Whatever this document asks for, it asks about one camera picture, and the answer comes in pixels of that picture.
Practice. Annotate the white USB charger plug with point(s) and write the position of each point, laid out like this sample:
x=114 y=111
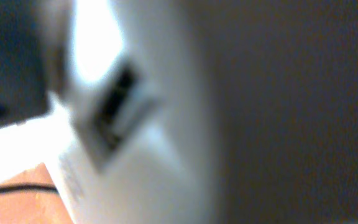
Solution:
x=134 y=137

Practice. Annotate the white power strip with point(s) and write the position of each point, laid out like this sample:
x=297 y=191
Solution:
x=25 y=145

